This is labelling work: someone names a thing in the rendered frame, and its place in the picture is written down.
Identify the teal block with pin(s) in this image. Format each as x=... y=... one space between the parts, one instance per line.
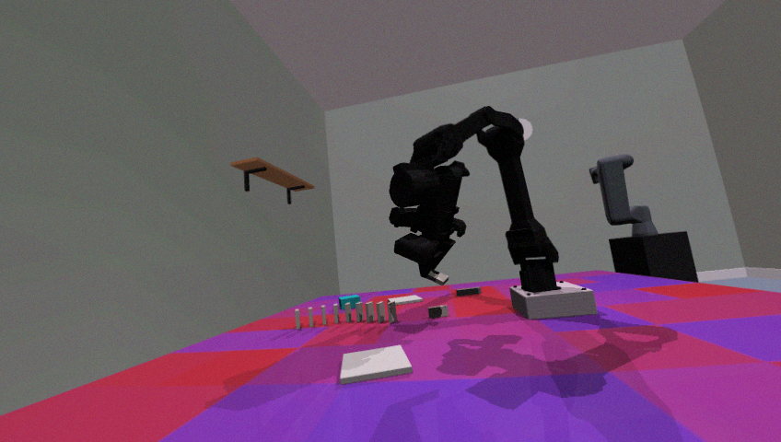
x=349 y=299

